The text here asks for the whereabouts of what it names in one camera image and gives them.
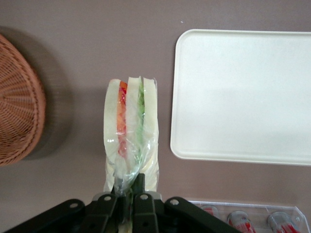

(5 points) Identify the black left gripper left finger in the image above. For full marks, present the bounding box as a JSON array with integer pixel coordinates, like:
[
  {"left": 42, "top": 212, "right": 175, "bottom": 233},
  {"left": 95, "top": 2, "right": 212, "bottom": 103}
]
[{"left": 0, "top": 191, "right": 128, "bottom": 233}]

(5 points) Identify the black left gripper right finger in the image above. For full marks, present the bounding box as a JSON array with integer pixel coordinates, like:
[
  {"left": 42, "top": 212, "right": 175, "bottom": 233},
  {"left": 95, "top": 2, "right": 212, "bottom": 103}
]
[{"left": 131, "top": 173, "right": 243, "bottom": 233}]

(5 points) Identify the plastic-wrapped triangle sandwich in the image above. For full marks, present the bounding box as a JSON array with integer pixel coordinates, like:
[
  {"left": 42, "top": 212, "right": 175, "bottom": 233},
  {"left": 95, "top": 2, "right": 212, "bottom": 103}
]
[{"left": 102, "top": 75, "right": 161, "bottom": 233}]

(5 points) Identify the brown wicker basket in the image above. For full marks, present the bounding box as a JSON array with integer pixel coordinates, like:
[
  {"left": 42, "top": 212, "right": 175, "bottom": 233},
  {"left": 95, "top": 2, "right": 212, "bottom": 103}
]
[{"left": 0, "top": 33, "right": 47, "bottom": 167}]

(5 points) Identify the cream plastic tray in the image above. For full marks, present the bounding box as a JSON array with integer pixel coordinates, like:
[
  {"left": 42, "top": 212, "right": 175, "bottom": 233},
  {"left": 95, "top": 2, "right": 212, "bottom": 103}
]
[{"left": 170, "top": 29, "right": 311, "bottom": 167}]

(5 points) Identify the red cola bottle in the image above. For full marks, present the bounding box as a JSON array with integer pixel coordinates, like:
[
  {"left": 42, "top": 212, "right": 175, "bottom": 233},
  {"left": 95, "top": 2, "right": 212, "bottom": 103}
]
[
  {"left": 200, "top": 205, "right": 221, "bottom": 219},
  {"left": 267, "top": 211, "right": 301, "bottom": 233},
  {"left": 227, "top": 210, "right": 253, "bottom": 233}
]

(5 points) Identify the clear acrylic bottle rack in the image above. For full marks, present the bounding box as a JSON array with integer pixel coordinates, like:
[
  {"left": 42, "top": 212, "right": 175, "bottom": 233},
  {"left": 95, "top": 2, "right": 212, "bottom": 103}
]
[{"left": 187, "top": 200, "right": 306, "bottom": 233}]

